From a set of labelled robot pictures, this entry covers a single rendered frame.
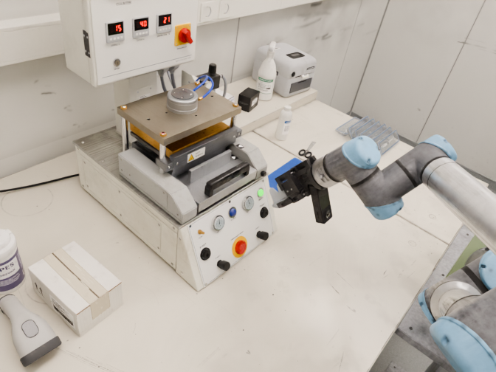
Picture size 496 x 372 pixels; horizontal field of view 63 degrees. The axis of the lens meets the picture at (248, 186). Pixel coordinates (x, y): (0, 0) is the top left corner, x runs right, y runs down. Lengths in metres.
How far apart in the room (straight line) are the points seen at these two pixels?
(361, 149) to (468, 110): 2.43
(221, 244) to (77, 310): 0.38
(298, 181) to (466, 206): 0.40
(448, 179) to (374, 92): 2.64
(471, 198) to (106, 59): 0.84
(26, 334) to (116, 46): 0.66
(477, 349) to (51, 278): 0.84
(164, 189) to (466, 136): 2.68
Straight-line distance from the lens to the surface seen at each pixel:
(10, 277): 1.11
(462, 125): 3.33
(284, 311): 1.10
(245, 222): 1.15
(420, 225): 1.52
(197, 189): 1.03
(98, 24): 1.02
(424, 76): 3.32
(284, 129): 1.67
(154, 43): 1.13
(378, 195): 0.94
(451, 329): 0.70
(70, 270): 1.04
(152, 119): 1.02
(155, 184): 1.01
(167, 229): 1.04
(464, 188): 0.85
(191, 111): 1.06
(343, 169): 0.93
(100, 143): 1.26
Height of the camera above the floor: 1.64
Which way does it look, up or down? 39 degrees down
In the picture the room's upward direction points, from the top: 11 degrees clockwise
